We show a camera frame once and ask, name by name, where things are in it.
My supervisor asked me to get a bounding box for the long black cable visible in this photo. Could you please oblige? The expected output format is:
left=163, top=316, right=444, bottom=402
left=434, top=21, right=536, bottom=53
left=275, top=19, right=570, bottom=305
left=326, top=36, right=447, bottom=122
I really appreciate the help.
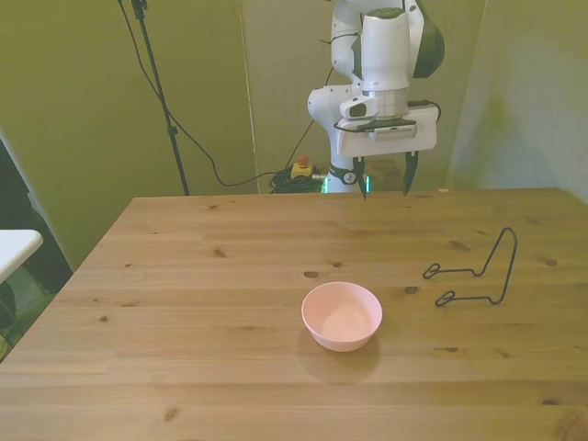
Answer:
left=117, top=0, right=334, bottom=188

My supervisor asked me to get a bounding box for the white side table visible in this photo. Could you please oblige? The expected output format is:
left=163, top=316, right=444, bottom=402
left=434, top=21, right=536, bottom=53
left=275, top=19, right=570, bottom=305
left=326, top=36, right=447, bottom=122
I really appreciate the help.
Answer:
left=0, top=228, right=45, bottom=286

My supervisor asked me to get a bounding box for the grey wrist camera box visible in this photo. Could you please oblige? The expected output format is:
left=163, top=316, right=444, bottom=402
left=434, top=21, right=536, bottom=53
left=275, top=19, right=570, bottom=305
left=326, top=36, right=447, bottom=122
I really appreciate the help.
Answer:
left=334, top=117, right=420, bottom=141

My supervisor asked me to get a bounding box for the black tripod stand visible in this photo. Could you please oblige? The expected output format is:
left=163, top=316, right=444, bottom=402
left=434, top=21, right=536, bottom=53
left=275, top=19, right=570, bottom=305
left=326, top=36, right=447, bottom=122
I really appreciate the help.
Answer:
left=130, top=0, right=191, bottom=197

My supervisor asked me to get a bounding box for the coiled black cable bundle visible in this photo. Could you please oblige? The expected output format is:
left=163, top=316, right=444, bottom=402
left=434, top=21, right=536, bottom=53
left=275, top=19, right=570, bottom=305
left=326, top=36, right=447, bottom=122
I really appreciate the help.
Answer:
left=268, top=167, right=330, bottom=195

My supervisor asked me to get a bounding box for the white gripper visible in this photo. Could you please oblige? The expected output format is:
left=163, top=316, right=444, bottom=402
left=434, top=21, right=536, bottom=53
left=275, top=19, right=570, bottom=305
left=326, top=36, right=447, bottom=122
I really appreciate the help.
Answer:
left=338, top=105, right=438, bottom=201

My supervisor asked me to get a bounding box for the short black camera cable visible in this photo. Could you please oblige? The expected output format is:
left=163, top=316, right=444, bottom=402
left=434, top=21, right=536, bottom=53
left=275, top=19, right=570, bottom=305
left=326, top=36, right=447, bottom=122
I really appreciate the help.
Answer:
left=406, top=98, right=443, bottom=123

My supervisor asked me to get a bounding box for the black wire dish rack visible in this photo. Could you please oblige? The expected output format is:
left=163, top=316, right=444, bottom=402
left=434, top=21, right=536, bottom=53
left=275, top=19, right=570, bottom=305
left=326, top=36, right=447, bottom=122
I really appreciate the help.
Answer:
left=422, top=227, right=519, bottom=308

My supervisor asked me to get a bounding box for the yellow emergency stop button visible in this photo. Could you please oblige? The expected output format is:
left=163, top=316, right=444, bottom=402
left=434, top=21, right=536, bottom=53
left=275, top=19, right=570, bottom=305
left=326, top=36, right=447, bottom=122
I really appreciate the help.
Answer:
left=291, top=154, right=319, bottom=181

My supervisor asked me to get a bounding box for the pink plastic bowl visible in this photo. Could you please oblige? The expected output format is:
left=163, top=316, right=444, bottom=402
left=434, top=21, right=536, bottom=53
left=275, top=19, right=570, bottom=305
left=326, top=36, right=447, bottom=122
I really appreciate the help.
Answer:
left=300, top=281, right=384, bottom=353

